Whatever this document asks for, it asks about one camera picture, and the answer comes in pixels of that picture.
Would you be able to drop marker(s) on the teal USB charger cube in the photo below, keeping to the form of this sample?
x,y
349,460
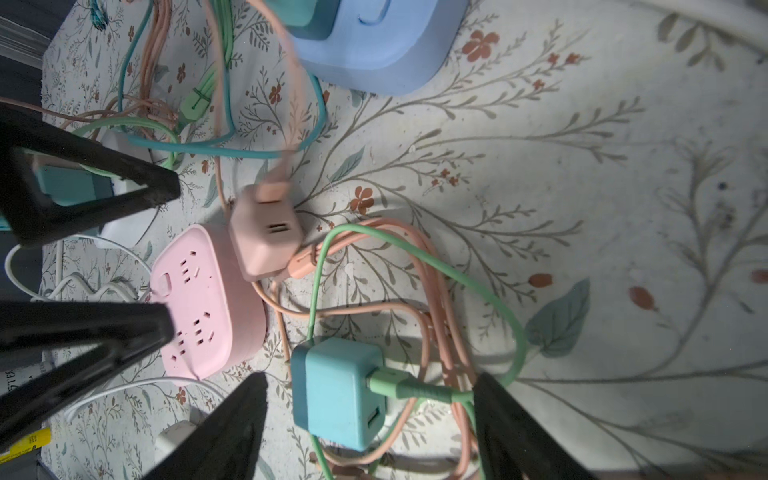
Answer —
x,y
331,399

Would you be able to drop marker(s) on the pink USB charger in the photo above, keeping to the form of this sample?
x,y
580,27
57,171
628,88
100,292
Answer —
x,y
265,232

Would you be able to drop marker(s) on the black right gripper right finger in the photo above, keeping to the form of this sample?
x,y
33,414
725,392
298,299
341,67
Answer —
x,y
512,444

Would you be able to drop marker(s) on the pink power strip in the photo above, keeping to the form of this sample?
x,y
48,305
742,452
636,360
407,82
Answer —
x,y
219,320

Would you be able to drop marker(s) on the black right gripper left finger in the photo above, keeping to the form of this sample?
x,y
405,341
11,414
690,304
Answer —
x,y
227,444

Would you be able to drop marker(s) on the blue power strip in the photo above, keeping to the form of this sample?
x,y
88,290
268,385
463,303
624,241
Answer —
x,y
388,48

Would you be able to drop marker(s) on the white USB charger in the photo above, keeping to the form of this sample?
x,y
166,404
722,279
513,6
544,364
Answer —
x,y
172,437

